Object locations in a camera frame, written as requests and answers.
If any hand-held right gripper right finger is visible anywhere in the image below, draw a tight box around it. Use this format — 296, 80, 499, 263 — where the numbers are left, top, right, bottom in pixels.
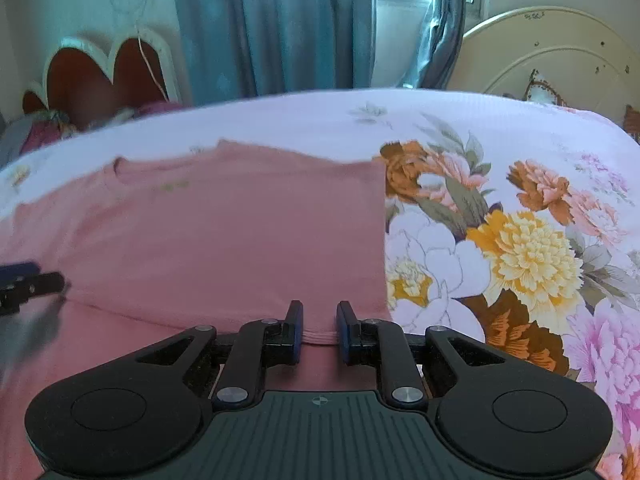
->
336, 301, 505, 408

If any pink t-shirt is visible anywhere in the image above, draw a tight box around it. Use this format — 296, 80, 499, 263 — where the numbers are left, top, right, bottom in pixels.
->
0, 139, 394, 480

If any tied-back blue curtain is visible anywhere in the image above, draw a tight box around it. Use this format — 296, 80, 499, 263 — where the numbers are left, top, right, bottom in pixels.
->
414, 0, 477, 92

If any orange cushion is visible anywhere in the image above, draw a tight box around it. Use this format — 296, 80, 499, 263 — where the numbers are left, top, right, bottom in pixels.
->
621, 104, 640, 147

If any multicoloured floral pillow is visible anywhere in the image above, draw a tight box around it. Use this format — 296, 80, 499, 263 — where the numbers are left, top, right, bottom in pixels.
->
0, 107, 81, 163

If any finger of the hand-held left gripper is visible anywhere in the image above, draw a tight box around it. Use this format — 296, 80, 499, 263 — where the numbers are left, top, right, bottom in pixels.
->
0, 260, 66, 317

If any cream round headboard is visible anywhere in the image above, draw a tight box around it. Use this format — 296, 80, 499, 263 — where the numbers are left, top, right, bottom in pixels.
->
446, 6, 640, 128

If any floral bed sheet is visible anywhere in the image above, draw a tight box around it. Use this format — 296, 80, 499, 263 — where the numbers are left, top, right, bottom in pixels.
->
0, 87, 640, 480

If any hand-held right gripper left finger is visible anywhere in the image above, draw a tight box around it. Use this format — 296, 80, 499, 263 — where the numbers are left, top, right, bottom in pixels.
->
132, 300, 305, 409

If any patterned pillow with gold trim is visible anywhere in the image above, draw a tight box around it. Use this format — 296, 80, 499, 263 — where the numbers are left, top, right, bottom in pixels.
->
522, 71, 570, 107

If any thin hanging cable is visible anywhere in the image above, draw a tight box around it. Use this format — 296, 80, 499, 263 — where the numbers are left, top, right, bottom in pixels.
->
109, 0, 170, 102

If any red scalloped headboard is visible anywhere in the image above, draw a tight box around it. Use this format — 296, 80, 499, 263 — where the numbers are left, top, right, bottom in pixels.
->
22, 35, 194, 127

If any pink pillow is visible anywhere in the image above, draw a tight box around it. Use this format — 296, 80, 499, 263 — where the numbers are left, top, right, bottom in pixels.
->
131, 100, 183, 118

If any wide blue curtain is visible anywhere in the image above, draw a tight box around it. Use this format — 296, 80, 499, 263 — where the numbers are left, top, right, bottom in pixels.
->
169, 0, 379, 107

